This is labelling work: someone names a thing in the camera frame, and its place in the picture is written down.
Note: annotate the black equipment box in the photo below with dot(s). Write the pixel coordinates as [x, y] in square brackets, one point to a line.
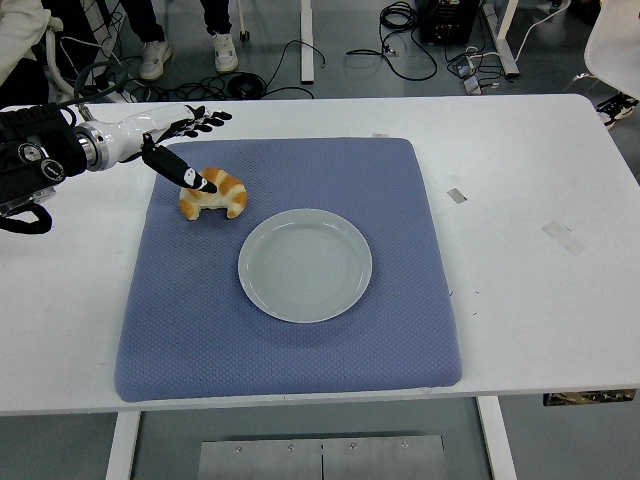
[445, 20]

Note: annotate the grey power adapter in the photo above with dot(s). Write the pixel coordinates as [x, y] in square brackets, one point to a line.
[472, 86]

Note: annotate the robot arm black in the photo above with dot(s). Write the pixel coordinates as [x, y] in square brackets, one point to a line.
[35, 145]

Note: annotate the small grey tape piece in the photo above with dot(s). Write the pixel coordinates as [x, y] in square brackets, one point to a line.
[456, 196]

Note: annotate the thin pole with caster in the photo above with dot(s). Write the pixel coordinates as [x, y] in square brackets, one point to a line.
[244, 34]

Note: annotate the grey round plate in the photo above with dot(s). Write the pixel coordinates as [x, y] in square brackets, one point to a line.
[305, 270]

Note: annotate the croissant bread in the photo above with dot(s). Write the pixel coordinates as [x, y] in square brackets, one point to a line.
[230, 195]

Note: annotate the person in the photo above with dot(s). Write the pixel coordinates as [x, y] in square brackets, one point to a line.
[222, 50]
[20, 30]
[620, 107]

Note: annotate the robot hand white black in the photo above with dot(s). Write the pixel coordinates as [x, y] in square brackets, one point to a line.
[135, 130]

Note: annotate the blue quilted mat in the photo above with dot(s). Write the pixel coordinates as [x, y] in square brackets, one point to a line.
[200, 325]

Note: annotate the white desk leg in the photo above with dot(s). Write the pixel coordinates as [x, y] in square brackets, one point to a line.
[505, 45]
[306, 40]

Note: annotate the large grey tape piece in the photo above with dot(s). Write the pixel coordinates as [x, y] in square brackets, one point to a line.
[564, 238]

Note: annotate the black power adapter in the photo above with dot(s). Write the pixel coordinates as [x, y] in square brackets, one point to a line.
[462, 65]

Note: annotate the white office chair frame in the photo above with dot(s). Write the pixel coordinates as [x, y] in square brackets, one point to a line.
[52, 55]

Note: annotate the white chair shell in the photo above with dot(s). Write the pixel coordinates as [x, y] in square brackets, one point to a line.
[615, 45]

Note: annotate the white table leg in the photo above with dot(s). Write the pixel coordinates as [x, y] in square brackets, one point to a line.
[495, 440]
[122, 445]

